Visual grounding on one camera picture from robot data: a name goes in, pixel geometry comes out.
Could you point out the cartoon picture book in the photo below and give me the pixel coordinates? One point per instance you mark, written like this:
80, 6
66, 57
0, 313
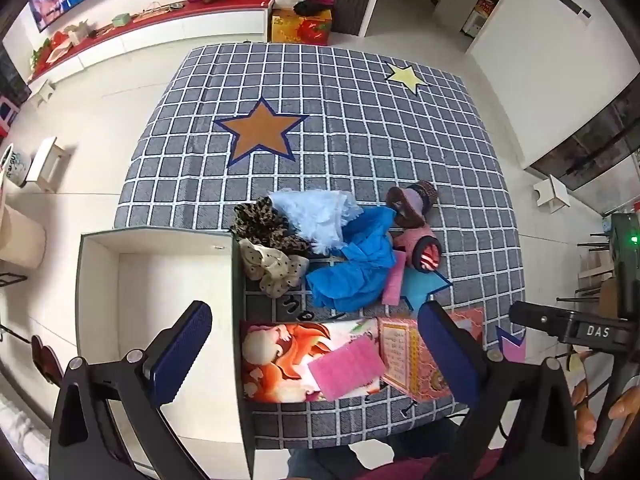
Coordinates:
280, 360

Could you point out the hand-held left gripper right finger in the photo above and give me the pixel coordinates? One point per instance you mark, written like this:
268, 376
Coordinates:
447, 350

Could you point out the leopard print scrunchie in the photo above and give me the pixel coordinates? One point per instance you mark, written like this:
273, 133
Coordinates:
260, 222

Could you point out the white stool with cutout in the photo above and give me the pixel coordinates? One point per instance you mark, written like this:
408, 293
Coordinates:
552, 192

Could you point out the cream polka dot scrunchie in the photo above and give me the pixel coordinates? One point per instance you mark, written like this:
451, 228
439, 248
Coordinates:
272, 267

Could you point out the red top white cabinet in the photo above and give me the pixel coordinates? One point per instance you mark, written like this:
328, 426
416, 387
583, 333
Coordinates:
150, 30

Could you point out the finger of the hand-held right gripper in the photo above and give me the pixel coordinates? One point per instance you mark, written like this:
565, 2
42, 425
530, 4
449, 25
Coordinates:
555, 322

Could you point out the yellow red gift box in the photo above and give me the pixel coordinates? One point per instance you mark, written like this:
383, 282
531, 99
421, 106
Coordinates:
300, 27

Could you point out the black bag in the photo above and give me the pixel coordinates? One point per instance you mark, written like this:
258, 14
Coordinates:
310, 8

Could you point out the white storage box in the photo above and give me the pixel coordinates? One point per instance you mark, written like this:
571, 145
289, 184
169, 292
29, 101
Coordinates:
170, 280

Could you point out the brown purple plush toy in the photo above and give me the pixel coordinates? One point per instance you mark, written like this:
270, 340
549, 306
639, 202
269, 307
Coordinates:
415, 200

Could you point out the pink plush sock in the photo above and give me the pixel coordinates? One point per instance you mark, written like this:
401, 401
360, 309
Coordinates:
415, 240

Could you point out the pink patterned box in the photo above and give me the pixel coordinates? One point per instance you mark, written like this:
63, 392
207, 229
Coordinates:
400, 350

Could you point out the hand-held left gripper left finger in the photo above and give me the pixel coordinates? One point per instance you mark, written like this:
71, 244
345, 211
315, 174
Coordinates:
180, 355

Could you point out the person's right hand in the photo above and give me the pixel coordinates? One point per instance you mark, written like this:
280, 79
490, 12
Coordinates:
582, 430

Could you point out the light blue fluffy cloth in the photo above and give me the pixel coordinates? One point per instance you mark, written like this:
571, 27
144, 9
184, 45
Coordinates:
320, 215

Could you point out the grey checked blanket with stars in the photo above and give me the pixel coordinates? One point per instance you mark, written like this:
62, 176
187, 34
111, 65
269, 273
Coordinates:
350, 125

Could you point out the white printed mug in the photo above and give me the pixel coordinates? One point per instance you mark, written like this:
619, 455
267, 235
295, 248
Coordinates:
15, 165

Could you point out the small white stool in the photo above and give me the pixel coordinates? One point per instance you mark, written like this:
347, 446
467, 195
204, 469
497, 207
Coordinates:
44, 91

